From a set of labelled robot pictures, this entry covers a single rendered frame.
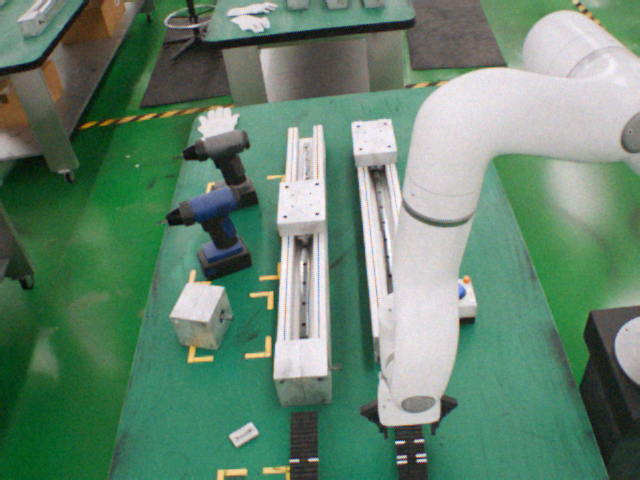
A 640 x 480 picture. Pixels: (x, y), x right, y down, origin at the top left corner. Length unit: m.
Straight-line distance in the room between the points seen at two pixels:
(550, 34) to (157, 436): 0.99
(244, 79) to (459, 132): 2.32
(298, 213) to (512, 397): 0.63
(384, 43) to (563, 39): 2.16
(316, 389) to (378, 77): 1.96
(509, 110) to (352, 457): 0.73
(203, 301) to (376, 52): 1.79
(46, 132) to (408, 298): 2.83
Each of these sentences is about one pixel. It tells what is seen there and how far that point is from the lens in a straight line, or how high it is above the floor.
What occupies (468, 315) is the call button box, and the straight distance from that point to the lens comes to 1.34.
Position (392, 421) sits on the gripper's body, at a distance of 1.06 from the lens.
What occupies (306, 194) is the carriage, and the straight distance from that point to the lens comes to 1.51.
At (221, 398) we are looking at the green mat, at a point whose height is 0.78.
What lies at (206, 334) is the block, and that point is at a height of 0.83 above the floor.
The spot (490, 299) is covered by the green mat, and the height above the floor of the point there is 0.78.
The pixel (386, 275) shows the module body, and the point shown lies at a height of 0.84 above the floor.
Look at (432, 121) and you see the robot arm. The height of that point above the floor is 1.47.
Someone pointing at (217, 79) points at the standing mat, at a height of 0.01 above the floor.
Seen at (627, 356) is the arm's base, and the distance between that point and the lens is 1.25.
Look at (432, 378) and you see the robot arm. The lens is 0.82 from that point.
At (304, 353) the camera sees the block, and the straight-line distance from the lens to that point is 1.20.
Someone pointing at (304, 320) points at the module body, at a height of 0.84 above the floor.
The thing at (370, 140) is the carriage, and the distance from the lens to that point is 1.68.
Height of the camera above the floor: 1.81
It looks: 41 degrees down
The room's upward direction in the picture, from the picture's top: 9 degrees counter-clockwise
